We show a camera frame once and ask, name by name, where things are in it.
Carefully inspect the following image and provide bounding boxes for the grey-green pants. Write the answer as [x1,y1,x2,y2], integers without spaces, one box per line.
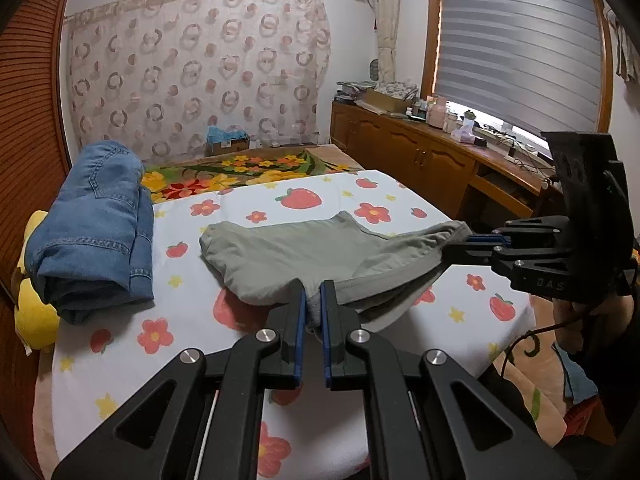
[200,211,471,332]

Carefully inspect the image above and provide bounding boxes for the hand holding other gripper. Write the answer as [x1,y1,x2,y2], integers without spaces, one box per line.
[552,295,634,354]

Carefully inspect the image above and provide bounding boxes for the brown wooden cabinet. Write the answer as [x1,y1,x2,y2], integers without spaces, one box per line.
[330,101,558,232]

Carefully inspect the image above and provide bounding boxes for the white fruit-print bed sheet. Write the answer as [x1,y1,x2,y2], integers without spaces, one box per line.
[51,170,535,479]

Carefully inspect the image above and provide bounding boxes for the blue cloth on floor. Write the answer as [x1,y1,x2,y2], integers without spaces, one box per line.
[552,342,598,404]

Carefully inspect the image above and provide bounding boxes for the pink jar on cabinet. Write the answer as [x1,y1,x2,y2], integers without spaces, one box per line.
[427,96,448,129]

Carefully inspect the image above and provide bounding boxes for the flat cardboard box on cabinet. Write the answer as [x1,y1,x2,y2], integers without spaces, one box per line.
[361,89,414,114]

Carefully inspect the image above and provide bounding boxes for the folded blue jeans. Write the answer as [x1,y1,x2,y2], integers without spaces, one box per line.
[24,140,154,324]

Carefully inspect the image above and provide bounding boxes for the right cream tied curtain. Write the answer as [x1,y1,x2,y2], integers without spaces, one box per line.
[604,2,640,84]

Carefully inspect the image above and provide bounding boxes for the cream tied curtain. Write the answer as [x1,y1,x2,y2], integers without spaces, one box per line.
[604,2,640,84]
[374,0,400,82]

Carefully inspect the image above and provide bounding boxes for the grey window blind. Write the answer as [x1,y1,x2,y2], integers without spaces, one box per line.
[435,0,602,134]

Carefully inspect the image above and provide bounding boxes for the floral orange green blanket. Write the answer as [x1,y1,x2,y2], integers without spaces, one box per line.
[142,144,361,204]

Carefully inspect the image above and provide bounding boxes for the cardboard box blue cloth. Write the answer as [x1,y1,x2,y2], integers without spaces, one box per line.
[205,126,250,156]

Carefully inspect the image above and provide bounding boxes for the brown louvered wardrobe door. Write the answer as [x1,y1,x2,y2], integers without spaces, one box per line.
[1,0,70,290]

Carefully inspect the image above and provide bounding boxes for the patterned lace curtain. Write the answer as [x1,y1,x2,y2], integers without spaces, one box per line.
[67,0,331,162]

